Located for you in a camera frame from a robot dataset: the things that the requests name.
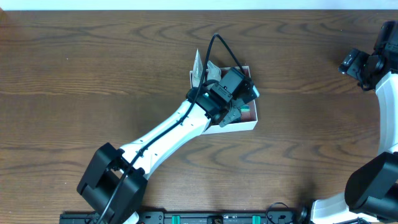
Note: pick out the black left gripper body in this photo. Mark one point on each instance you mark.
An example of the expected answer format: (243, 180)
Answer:
(232, 115)

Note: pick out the white Pantene tube gold cap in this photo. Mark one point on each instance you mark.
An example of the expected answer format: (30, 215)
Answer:
(197, 70)

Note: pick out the white box pink interior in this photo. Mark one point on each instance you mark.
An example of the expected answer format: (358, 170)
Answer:
(248, 120)

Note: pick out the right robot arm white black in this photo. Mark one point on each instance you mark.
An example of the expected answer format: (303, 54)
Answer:
(370, 194)

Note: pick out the clear pump bottle blue liquid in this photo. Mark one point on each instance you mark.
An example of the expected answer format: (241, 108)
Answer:
(214, 72)

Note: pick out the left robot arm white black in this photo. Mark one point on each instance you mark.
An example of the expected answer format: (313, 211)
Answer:
(115, 180)

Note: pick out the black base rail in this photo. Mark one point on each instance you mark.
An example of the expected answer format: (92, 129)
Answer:
(278, 216)

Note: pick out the green white toothbrush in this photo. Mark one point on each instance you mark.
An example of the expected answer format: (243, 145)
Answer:
(245, 108)

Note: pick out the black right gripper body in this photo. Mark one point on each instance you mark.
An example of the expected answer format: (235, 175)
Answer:
(351, 62)

